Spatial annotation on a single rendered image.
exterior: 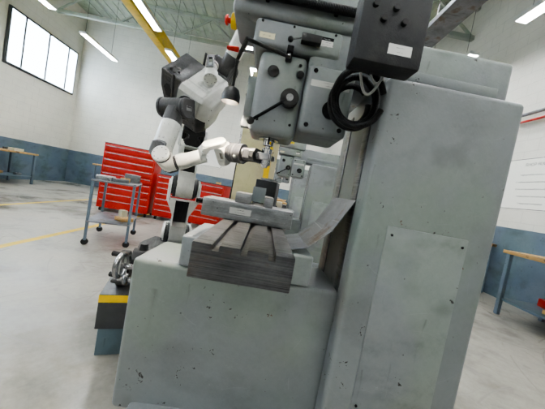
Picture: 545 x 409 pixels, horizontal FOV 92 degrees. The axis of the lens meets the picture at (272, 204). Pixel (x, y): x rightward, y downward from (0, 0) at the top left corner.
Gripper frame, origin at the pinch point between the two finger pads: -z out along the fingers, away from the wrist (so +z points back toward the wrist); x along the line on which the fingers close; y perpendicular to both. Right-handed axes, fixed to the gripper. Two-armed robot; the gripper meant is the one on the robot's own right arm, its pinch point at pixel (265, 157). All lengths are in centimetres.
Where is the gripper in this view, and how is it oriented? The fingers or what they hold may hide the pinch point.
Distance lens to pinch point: 114.4
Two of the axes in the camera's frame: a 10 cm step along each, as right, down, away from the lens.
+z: -9.0, -2.0, 3.9
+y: -1.9, 9.8, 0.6
